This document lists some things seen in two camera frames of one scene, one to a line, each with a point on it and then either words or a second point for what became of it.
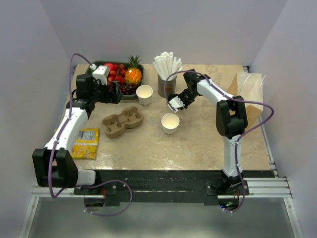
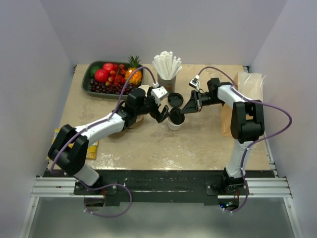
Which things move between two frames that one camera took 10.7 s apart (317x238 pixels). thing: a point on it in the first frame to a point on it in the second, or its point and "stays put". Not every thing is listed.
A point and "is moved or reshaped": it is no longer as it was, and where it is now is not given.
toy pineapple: (133, 75) stays put
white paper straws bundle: (166, 65) stays put
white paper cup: (170, 122) is moved or reshaped
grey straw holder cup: (170, 87) stays put
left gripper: (110, 97) to (160, 116)
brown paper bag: (248, 87) stays put
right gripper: (180, 95) to (194, 104)
